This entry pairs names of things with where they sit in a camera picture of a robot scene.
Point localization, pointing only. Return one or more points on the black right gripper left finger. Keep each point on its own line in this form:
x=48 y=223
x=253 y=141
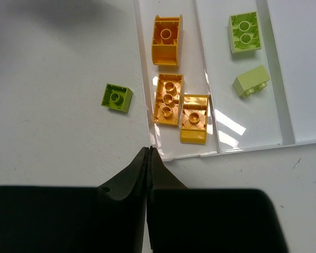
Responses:
x=107 y=218

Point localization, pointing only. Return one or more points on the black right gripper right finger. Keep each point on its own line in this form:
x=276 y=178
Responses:
x=182 y=219

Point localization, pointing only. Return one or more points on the orange sloped lego brick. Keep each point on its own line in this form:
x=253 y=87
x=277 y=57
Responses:
x=194 y=119

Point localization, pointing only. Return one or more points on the orange long lego brick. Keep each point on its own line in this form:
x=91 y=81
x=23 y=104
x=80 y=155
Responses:
x=168 y=99

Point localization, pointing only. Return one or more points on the pale green sloped lego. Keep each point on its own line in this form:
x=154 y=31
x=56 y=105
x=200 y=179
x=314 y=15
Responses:
x=254 y=80

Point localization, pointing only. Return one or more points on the orange rounded lego block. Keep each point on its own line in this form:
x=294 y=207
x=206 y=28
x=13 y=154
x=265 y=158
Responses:
x=166 y=41

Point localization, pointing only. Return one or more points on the pale green double lego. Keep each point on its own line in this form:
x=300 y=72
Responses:
x=244 y=32

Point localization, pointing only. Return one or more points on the dark green square lego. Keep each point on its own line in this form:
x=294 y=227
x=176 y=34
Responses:
x=117 y=98

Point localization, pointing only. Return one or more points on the white divided sorting tray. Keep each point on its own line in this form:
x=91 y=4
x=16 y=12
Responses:
x=281 y=115

